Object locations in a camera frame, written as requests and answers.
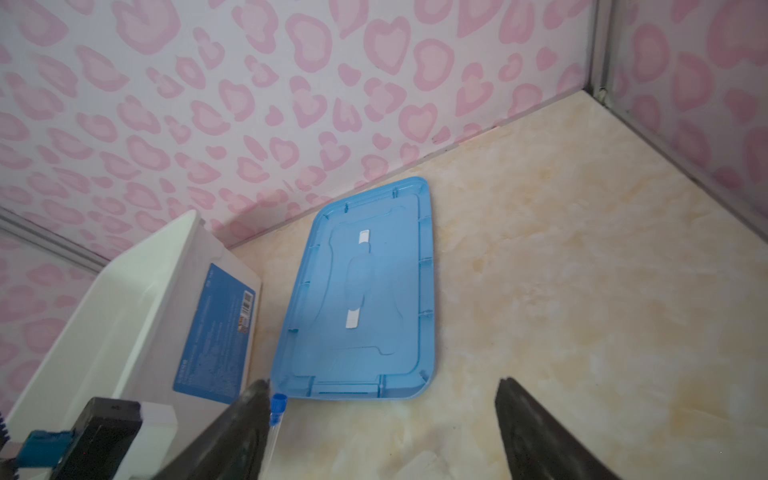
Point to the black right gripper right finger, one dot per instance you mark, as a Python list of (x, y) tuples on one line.
[(536, 444)]

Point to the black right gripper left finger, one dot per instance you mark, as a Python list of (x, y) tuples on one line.
[(233, 446)]

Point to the white plastic storage bin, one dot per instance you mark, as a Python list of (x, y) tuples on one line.
[(167, 324)]

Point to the blue plastic bin lid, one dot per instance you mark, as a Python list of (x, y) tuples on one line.
[(361, 322)]

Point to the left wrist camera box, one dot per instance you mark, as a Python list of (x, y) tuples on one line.
[(92, 449)]

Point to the left rear corner post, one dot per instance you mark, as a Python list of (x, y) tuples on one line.
[(50, 242)]

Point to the aluminium corner frame post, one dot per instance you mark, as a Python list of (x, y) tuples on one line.
[(600, 49)]

